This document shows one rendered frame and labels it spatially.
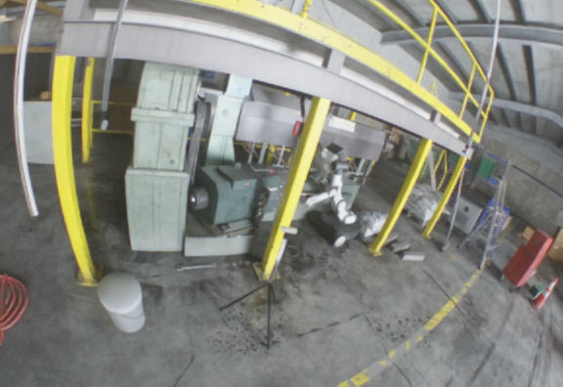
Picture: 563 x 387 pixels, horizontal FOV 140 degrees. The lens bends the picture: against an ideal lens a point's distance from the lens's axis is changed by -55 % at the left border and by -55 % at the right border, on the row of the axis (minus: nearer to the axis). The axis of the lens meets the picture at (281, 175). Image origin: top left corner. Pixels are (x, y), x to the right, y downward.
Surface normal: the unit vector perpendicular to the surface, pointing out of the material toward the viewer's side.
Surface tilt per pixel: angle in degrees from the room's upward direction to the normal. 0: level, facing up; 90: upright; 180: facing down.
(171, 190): 90
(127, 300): 1
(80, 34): 90
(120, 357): 0
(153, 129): 90
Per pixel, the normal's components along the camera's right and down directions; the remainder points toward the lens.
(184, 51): 0.41, 0.44
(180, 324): 0.26, -0.89
